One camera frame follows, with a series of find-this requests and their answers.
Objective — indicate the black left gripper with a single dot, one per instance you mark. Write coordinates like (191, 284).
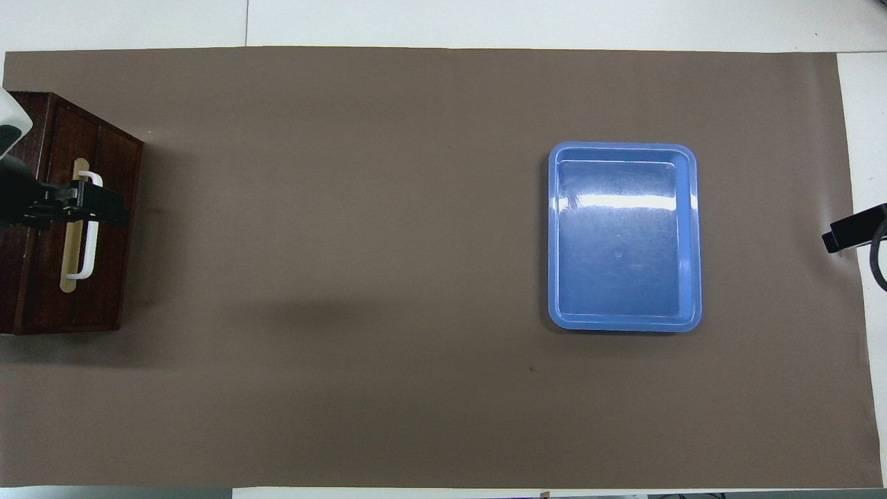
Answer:
(21, 201)

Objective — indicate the blue plastic tray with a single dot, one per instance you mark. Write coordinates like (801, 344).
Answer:
(624, 242)

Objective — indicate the dark wooden cabinet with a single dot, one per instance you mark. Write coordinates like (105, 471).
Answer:
(114, 277)

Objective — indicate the brown table mat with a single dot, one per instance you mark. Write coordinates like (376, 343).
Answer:
(346, 277)

